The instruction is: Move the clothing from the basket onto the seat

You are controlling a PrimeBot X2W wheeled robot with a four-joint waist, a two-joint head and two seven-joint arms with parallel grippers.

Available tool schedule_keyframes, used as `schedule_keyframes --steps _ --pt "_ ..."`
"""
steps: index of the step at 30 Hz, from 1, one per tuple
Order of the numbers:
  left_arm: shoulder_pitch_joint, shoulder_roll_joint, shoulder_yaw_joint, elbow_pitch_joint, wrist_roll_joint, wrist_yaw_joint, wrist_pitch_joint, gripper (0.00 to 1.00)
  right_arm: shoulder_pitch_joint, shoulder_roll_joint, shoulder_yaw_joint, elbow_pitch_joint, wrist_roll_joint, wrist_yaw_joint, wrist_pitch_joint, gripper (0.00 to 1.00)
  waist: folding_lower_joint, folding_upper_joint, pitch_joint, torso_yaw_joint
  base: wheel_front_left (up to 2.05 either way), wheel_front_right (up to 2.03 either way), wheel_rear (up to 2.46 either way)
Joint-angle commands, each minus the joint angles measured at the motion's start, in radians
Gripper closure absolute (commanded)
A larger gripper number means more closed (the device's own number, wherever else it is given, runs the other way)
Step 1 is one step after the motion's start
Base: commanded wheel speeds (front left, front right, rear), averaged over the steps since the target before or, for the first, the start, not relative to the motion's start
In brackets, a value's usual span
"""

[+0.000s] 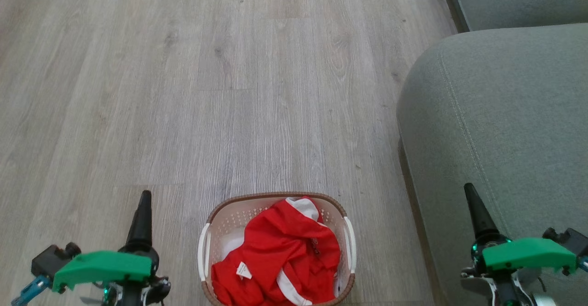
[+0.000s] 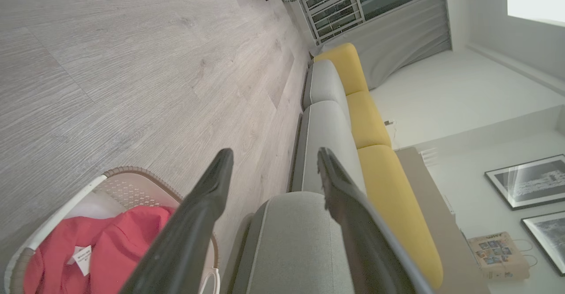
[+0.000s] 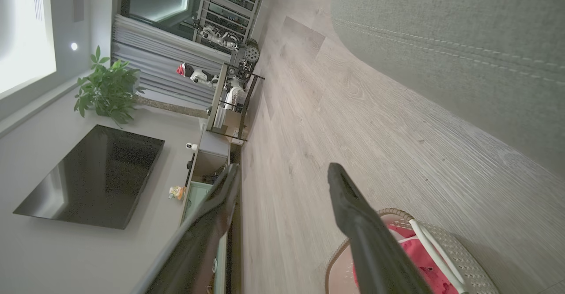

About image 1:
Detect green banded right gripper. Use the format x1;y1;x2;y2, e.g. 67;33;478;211
461;183;578;306

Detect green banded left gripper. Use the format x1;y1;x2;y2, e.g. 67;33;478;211
52;190;171;306

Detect red jersey with white lettering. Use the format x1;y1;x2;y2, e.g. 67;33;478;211
211;197;341;306

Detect beige brown-rimmed laundry basket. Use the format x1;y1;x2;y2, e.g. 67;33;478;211
198;192;357;306

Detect blue left camera connector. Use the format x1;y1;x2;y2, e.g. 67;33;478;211
11;275;51;306

